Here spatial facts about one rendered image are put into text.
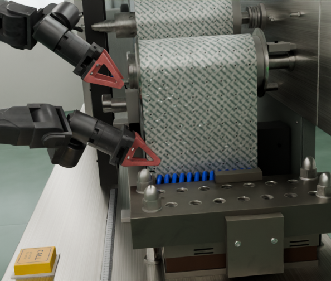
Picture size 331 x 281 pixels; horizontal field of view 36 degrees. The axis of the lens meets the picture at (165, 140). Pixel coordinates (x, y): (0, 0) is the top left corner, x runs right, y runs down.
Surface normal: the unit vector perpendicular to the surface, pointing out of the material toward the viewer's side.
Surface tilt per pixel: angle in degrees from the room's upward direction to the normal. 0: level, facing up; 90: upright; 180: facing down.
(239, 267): 90
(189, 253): 90
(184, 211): 0
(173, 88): 90
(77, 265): 0
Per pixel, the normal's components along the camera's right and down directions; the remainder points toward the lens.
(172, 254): 0.07, 0.26
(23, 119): 0.36, -0.68
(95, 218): -0.06, -0.96
